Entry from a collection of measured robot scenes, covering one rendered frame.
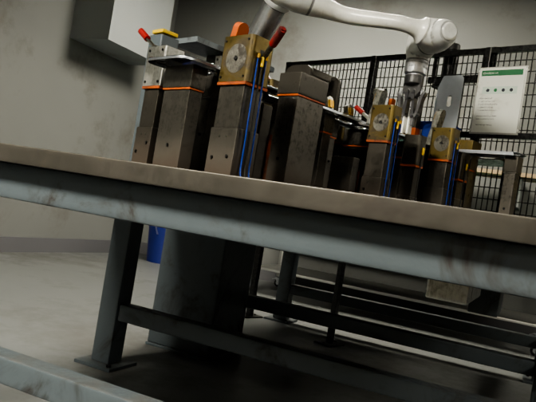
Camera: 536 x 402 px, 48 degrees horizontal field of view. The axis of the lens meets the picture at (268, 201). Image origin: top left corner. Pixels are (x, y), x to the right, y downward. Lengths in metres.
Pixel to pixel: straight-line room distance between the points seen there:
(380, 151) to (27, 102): 3.59
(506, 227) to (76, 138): 4.82
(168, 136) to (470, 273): 0.92
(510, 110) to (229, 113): 1.68
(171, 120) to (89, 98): 3.99
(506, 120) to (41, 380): 2.20
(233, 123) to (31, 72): 3.76
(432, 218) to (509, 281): 0.15
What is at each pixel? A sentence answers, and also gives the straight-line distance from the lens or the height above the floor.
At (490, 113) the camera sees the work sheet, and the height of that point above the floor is 1.24.
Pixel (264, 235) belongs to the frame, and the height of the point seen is 0.60.
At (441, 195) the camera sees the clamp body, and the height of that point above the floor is 0.80.
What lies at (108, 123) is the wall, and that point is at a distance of 5.82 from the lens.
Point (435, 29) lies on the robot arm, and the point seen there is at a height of 1.39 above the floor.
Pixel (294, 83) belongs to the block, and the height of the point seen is 1.00.
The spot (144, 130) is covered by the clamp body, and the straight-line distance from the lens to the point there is 1.78.
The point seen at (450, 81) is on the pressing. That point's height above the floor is 1.31.
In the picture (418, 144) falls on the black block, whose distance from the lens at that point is 2.18.
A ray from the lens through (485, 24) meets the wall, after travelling 5.51.
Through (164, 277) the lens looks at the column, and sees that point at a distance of 2.65.
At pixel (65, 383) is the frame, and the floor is 0.22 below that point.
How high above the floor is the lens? 0.65
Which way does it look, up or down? 1 degrees up
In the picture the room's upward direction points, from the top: 9 degrees clockwise
